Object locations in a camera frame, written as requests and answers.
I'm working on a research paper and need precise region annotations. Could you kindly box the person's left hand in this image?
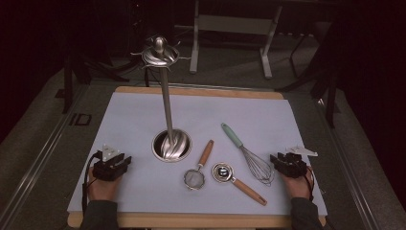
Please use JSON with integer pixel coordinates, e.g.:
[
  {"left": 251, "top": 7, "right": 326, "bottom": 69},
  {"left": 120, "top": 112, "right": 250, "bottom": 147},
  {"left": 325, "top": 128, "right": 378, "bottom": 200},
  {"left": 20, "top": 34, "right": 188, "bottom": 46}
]
[{"left": 87, "top": 167, "right": 124, "bottom": 201}]

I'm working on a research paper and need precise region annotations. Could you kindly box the white table mat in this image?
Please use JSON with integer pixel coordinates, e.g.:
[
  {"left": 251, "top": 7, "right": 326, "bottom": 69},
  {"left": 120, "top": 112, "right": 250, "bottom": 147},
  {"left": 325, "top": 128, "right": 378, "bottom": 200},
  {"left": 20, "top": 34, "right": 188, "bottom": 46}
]
[{"left": 66, "top": 92, "right": 328, "bottom": 217}]

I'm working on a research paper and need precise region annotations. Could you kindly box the person's right hand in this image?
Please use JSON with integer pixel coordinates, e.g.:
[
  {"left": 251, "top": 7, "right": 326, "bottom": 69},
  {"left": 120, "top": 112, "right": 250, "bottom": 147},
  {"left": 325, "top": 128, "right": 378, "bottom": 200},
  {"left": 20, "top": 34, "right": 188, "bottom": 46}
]
[{"left": 280, "top": 166, "right": 315, "bottom": 199}]

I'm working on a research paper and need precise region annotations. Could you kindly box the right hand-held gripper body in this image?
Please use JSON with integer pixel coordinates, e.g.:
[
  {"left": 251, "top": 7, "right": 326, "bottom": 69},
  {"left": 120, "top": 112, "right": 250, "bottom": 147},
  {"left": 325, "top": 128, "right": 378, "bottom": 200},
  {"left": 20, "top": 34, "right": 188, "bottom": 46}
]
[{"left": 280, "top": 146, "right": 319, "bottom": 178}]

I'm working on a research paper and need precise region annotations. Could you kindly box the steel utensil rack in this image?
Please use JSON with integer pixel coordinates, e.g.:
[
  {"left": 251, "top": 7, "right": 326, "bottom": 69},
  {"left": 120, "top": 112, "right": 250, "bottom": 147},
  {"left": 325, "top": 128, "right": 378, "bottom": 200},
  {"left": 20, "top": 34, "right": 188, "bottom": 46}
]
[{"left": 130, "top": 35, "right": 193, "bottom": 163}]

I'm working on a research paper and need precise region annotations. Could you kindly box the mesh strainer with wooden handle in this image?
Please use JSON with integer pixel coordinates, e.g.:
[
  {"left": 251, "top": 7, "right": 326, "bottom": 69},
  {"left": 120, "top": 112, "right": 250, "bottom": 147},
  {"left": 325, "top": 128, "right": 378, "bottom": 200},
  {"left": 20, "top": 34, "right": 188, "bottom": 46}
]
[{"left": 183, "top": 139, "right": 215, "bottom": 192}]

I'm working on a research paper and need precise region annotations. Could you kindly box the black metal stand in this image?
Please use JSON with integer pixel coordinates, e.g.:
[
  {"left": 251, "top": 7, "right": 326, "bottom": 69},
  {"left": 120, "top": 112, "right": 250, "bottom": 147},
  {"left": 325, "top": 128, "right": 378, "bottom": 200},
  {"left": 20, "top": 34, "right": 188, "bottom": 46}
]
[
  {"left": 61, "top": 54, "right": 130, "bottom": 114},
  {"left": 276, "top": 22, "right": 341, "bottom": 128}
]

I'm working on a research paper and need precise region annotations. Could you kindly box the right hand-held gripper cable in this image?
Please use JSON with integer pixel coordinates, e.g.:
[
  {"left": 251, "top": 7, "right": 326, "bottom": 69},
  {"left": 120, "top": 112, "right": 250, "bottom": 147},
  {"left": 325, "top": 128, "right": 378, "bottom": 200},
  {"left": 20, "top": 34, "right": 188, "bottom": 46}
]
[{"left": 300, "top": 162, "right": 316, "bottom": 202}]

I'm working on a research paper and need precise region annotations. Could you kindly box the whisk with mint green handle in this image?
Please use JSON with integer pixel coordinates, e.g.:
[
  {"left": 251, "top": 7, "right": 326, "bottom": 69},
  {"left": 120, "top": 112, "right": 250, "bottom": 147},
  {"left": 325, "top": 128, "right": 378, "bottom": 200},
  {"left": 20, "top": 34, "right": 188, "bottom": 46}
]
[{"left": 220, "top": 123, "right": 276, "bottom": 187}]

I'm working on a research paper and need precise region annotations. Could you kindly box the white metal stand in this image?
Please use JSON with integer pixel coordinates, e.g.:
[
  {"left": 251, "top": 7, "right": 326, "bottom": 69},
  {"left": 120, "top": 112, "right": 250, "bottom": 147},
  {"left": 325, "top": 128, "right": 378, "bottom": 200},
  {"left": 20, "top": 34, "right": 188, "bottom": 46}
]
[{"left": 190, "top": 0, "right": 283, "bottom": 80}]

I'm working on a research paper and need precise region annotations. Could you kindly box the hand-held gripper cable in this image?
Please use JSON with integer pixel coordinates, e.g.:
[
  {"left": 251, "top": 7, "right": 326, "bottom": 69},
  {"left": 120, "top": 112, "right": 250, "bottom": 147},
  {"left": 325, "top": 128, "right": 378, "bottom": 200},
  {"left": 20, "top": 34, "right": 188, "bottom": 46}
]
[
  {"left": 80, "top": 152, "right": 103, "bottom": 215},
  {"left": 300, "top": 162, "right": 316, "bottom": 202}
]

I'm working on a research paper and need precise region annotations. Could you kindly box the left hand-held gripper cable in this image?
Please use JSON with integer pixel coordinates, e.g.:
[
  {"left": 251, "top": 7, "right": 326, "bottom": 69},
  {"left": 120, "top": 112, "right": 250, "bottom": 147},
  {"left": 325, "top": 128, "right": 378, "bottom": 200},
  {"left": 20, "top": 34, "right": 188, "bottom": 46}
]
[{"left": 80, "top": 152, "right": 103, "bottom": 215}]

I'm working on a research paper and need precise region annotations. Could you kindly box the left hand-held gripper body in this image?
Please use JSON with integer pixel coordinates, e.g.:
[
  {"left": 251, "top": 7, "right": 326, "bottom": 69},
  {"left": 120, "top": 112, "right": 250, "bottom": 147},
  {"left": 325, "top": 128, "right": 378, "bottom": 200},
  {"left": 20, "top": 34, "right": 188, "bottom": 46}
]
[{"left": 92, "top": 144, "right": 127, "bottom": 182}]

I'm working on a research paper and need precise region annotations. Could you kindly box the steel egg separator wooden handle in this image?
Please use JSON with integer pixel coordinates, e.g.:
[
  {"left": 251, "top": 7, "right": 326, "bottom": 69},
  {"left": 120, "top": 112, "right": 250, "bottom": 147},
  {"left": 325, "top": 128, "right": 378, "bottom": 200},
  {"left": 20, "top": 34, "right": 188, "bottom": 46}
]
[{"left": 211, "top": 162, "right": 268, "bottom": 207}]

